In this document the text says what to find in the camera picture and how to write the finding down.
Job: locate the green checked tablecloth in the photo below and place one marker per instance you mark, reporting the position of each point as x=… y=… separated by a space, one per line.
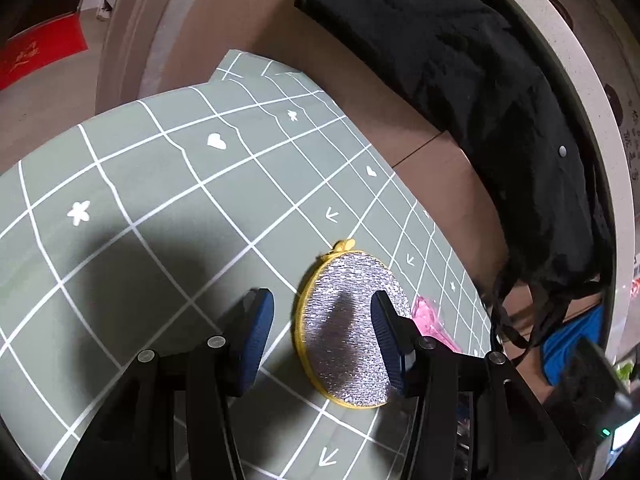
x=175 y=220

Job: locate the blue towel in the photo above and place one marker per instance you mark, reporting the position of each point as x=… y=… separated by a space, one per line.
x=565 y=350

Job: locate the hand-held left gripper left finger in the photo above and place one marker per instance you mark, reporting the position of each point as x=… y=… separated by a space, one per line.
x=255 y=345

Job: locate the black cloth bag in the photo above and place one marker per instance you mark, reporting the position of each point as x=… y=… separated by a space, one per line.
x=475 y=110

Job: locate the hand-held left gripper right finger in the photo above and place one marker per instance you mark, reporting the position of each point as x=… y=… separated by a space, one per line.
x=387 y=340

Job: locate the red door mat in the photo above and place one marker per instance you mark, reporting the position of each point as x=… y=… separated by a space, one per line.
x=35 y=52

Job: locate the silver yellow-rimmed scouring pad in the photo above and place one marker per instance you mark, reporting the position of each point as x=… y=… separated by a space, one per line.
x=345 y=340

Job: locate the pink plastic packet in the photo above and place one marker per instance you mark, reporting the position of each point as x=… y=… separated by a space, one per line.
x=432 y=322

